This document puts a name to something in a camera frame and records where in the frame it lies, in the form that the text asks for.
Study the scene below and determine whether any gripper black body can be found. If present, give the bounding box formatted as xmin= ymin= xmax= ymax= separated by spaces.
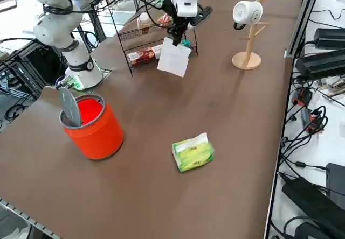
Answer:
xmin=161 ymin=0 xmax=190 ymax=32

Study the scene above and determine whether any wooden mug tree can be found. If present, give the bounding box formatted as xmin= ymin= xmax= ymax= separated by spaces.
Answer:
xmin=231 ymin=0 xmax=276 ymax=71

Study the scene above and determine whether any white mug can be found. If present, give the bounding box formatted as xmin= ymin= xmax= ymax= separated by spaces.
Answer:
xmin=232 ymin=0 xmax=264 ymax=31

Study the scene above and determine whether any grey round bin lid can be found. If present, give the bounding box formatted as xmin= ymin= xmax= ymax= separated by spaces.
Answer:
xmin=58 ymin=87 xmax=83 ymax=128

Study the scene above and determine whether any green tissue pack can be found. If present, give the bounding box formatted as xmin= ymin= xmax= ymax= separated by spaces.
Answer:
xmin=171 ymin=132 xmax=216 ymax=173

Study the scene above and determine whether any red tartan shortbread box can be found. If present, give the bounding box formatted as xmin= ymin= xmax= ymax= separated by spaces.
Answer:
xmin=126 ymin=45 xmax=162 ymax=66

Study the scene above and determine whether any black wire shelf rack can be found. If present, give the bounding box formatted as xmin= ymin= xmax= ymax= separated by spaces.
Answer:
xmin=109 ymin=0 xmax=199 ymax=78

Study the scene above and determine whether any orange round bin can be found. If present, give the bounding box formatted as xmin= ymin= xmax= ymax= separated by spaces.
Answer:
xmin=63 ymin=93 xmax=125 ymax=161

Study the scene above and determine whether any aluminium frame rail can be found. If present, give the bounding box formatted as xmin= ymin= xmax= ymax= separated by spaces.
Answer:
xmin=285 ymin=0 xmax=324 ymax=58

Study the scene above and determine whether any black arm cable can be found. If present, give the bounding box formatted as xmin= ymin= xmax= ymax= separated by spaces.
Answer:
xmin=40 ymin=0 xmax=178 ymax=35

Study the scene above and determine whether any red black plug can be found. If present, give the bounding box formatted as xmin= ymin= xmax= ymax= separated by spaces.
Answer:
xmin=309 ymin=110 xmax=325 ymax=132

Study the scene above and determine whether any white tissue sheet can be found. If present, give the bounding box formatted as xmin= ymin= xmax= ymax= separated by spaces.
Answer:
xmin=157 ymin=36 xmax=192 ymax=78

